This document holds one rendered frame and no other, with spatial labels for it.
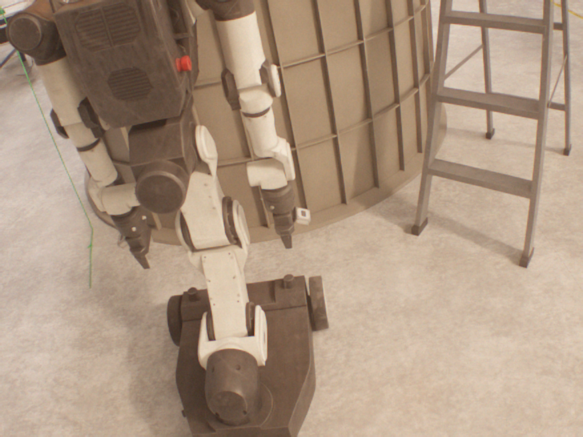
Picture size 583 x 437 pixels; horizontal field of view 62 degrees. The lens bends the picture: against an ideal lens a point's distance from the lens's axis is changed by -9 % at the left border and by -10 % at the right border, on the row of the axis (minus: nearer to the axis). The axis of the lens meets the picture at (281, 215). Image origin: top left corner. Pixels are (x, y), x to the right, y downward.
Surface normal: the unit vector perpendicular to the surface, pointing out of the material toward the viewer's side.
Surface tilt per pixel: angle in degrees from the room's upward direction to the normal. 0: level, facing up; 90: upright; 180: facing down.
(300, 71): 90
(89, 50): 90
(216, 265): 60
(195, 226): 86
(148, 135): 45
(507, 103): 0
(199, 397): 0
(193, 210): 100
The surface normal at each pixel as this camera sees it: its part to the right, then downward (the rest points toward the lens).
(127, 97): 0.07, 0.78
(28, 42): 0.02, 0.59
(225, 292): -0.07, 0.11
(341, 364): -0.18, -0.79
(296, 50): 0.30, 0.52
